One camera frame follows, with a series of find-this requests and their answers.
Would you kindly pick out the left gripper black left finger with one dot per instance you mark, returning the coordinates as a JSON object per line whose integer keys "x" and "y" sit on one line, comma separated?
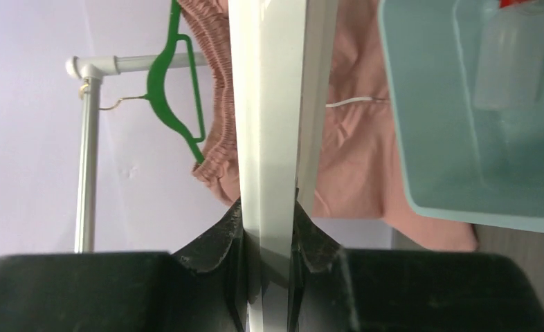
{"x": 201, "y": 287}

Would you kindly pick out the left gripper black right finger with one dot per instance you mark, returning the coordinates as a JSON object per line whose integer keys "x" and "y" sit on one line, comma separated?
{"x": 333, "y": 288}

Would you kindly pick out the white red wash bottle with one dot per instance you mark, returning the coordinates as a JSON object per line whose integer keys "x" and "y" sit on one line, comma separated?
{"x": 511, "y": 58}

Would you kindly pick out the pink shorts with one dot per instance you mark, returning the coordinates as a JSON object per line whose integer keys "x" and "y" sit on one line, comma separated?
{"x": 359, "y": 173}

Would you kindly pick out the teal plastic bin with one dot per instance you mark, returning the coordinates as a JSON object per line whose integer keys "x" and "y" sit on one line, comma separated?
{"x": 458, "y": 162}

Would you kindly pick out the white metal clothes rack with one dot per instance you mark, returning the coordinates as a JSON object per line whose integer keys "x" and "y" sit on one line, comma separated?
{"x": 91, "y": 71}

